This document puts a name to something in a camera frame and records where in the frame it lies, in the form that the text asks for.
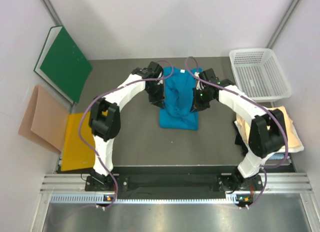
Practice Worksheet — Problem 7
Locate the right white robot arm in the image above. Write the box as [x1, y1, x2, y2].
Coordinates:
[191, 78, 289, 190]

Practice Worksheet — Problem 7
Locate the purple cable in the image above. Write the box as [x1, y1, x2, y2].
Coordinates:
[78, 60, 175, 207]
[184, 56, 290, 167]

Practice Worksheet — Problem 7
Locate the blue t shirt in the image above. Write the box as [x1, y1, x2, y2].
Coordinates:
[159, 68, 199, 131]

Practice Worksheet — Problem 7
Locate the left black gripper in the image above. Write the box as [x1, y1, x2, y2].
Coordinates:
[145, 82, 165, 109]

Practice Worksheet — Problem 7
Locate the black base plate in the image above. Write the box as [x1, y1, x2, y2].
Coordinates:
[85, 165, 263, 200]

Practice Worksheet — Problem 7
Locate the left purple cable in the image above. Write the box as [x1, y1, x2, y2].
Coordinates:
[78, 60, 175, 207]

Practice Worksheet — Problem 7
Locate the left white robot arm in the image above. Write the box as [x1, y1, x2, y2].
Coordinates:
[88, 62, 165, 190]

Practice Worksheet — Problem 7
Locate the tan folded sheet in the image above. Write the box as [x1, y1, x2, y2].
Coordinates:
[18, 85, 70, 153]

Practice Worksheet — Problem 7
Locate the cream t shirt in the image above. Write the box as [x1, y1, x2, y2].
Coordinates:
[234, 106, 304, 153]

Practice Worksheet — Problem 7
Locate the green binder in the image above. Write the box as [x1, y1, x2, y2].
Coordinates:
[34, 26, 92, 103]

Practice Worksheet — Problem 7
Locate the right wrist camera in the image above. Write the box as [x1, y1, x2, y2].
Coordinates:
[199, 68, 220, 85]

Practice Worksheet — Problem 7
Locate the aluminium frame rail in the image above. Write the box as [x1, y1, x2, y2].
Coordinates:
[40, 173, 312, 206]

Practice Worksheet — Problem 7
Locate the white plastic basket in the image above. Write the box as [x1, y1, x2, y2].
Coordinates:
[229, 48, 292, 103]

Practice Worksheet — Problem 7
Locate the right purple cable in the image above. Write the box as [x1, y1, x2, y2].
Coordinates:
[184, 56, 290, 167]

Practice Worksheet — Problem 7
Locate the yellow folder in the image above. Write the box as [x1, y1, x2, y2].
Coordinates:
[61, 113, 95, 171]

